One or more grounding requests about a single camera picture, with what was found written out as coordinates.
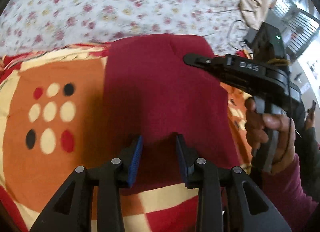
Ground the white floral quilt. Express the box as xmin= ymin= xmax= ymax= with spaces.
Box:
xmin=1 ymin=0 xmax=248 ymax=55

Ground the dark red garment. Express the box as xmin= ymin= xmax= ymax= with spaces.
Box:
xmin=101 ymin=34 xmax=239 ymax=195

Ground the person right hand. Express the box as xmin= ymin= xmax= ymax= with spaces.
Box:
xmin=245 ymin=97 xmax=296 ymax=175

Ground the right maroon sleeve forearm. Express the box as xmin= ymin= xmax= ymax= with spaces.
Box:
xmin=262 ymin=155 xmax=318 ymax=231

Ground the red orange cream bedsheet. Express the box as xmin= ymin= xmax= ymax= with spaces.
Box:
xmin=1 ymin=43 xmax=251 ymax=231

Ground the black cable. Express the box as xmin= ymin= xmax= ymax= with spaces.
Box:
xmin=226 ymin=19 xmax=253 ymax=53

